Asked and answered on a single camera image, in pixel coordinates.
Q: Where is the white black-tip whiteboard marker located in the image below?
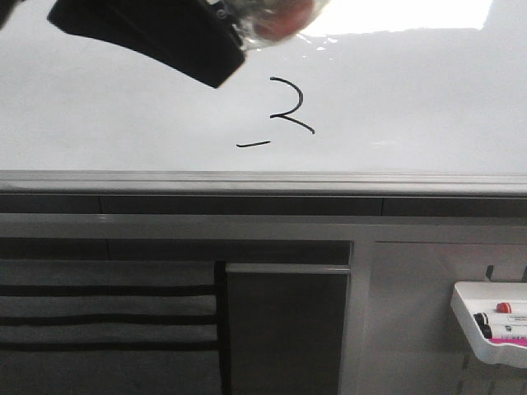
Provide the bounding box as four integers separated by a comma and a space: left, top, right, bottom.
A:
206, 1, 285, 51

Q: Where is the black-capped marker lower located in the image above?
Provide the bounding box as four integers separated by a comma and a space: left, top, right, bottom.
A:
480, 323, 527, 340

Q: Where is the white whiteboard with frame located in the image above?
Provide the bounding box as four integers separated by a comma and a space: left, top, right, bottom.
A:
1, 1, 526, 196

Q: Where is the white plastic marker tray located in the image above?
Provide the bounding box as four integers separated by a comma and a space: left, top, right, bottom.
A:
450, 281, 526, 369

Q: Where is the pink eraser in tray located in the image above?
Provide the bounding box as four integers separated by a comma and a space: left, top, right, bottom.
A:
489, 338, 527, 347

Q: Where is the red round magnet taped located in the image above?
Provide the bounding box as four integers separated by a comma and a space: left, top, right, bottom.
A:
253, 0, 315, 42

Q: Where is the dark grey cabinet panel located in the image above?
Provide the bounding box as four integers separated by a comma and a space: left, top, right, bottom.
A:
226, 263, 349, 394

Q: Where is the red-capped marker in tray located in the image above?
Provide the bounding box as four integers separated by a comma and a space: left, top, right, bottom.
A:
496, 302, 527, 314

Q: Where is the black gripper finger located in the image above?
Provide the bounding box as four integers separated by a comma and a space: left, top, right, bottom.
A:
48, 0, 245, 88

